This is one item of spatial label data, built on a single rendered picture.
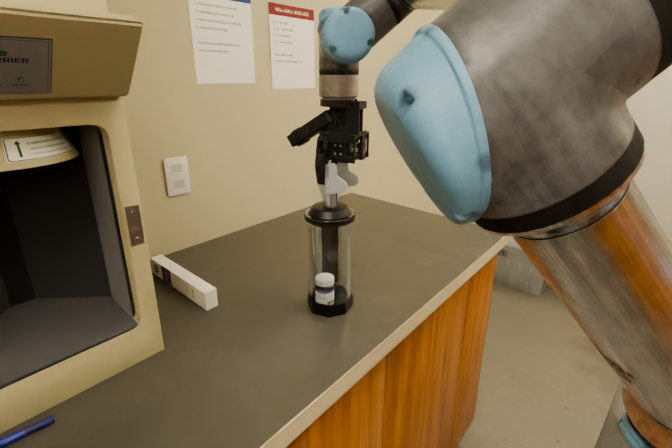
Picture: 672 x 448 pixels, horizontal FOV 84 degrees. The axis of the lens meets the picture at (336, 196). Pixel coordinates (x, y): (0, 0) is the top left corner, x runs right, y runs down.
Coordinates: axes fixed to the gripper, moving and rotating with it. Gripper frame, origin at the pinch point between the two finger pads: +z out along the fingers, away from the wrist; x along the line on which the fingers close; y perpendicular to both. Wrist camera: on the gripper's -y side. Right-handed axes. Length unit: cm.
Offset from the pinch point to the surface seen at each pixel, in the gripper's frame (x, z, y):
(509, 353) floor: 128, 120, 44
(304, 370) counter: -20.1, 25.8, 5.5
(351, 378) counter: -16.1, 27.8, 12.9
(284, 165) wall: 49, 8, -45
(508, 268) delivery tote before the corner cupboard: 202, 106, 38
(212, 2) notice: 25, -45, -52
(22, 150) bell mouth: -39.7, -14.1, -26.9
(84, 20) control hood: -36.7, -30.0, -12.3
